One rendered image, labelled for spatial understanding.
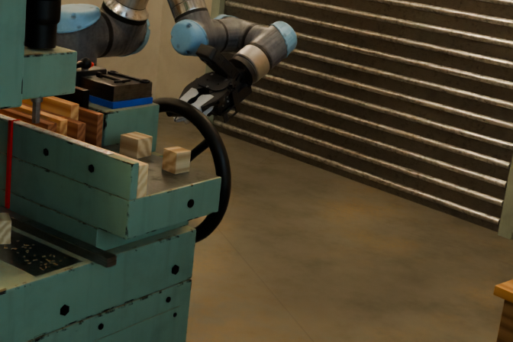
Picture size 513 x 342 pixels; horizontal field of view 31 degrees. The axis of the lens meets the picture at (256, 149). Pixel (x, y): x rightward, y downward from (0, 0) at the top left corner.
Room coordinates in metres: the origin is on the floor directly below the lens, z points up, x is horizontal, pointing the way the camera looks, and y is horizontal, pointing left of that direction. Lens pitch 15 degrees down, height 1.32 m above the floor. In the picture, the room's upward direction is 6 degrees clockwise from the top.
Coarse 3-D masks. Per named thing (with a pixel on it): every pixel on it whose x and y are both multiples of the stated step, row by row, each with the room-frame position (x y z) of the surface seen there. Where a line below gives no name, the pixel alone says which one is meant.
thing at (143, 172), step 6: (0, 114) 1.45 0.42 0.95; (36, 126) 1.39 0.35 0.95; (54, 132) 1.37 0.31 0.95; (72, 138) 1.34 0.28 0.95; (90, 144) 1.32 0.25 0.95; (108, 150) 1.30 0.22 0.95; (126, 156) 1.28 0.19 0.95; (138, 162) 1.26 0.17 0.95; (144, 168) 1.25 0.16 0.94; (138, 174) 1.24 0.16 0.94; (144, 174) 1.25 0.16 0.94; (138, 180) 1.24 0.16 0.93; (144, 180) 1.25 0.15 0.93; (138, 186) 1.24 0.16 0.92; (144, 186) 1.25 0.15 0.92; (138, 192) 1.24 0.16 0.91; (144, 192) 1.25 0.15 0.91
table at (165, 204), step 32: (0, 160) 1.39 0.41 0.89; (160, 160) 1.45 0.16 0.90; (32, 192) 1.35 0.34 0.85; (64, 192) 1.31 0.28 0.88; (96, 192) 1.27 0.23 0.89; (160, 192) 1.28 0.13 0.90; (192, 192) 1.34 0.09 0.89; (96, 224) 1.26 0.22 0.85; (128, 224) 1.23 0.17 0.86; (160, 224) 1.29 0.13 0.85
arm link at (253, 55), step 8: (248, 48) 1.92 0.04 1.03; (256, 48) 1.92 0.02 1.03; (248, 56) 1.90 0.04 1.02; (256, 56) 1.90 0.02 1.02; (264, 56) 1.91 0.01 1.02; (256, 64) 1.90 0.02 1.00; (264, 64) 1.91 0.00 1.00; (256, 72) 1.90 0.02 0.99; (264, 72) 1.91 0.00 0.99; (256, 80) 1.91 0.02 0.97
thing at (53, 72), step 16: (32, 48) 1.41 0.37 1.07; (64, 48) 1.44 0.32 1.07; (32, 64) 1.36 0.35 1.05; (48, 64) 1.39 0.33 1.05; (64, 64) 1.41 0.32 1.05; (32, 80) 1.36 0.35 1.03; (48, 80) 1.39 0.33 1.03; (64, 80) 1.41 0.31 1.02; (32, 96) 1.36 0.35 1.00; (48, 96) 1.39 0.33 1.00
